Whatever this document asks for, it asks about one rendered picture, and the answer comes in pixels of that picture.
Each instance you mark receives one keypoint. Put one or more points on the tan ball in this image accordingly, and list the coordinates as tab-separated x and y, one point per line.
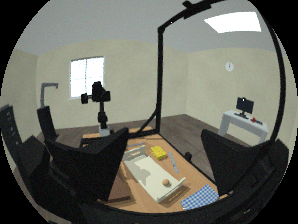
165	182

